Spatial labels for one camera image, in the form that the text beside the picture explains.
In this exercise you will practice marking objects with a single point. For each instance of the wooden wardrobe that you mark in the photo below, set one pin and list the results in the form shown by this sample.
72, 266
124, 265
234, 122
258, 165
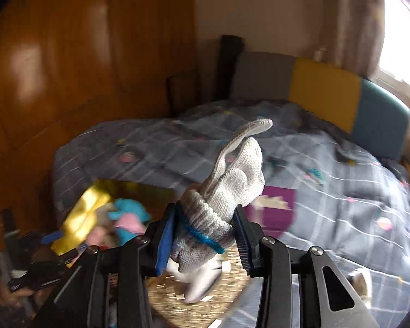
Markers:
71, 75

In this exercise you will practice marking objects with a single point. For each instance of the gold gift box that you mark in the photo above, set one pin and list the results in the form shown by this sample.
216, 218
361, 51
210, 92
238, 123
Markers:
82, 208

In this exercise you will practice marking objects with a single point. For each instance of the window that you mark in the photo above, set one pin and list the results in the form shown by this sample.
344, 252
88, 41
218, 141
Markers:
403, 41

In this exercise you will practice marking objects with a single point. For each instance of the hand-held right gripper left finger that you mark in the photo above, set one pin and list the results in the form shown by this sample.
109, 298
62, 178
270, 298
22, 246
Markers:
164, 246

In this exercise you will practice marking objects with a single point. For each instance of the grey checked quilt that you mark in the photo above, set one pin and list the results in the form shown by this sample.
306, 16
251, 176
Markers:
328, 218

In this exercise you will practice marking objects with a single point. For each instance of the white knit glove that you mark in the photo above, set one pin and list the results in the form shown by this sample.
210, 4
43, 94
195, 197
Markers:
225, 191

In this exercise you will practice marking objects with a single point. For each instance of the teal yellow grey headboard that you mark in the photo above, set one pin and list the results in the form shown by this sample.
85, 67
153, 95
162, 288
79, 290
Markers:
324, 88

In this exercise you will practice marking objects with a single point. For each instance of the white cloth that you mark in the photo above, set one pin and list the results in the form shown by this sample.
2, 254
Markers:
201, 283

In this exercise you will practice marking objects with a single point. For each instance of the beige curtain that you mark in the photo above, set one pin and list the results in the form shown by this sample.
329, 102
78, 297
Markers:
352, 24

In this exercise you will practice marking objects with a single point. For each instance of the blue fluffy sock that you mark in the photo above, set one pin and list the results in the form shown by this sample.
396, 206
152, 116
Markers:
129, 208

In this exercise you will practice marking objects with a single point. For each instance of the black bedside stand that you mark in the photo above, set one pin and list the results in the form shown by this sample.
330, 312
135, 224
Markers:
230, 61

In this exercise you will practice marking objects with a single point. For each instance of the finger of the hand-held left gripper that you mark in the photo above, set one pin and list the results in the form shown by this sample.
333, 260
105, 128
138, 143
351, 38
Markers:
37, 276
53, 238

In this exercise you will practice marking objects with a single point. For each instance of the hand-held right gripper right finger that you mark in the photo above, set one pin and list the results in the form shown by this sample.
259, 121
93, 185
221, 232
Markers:
244, 246

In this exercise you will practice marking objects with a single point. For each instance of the gold patterned box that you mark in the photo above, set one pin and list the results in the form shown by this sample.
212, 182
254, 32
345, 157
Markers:
191, 307

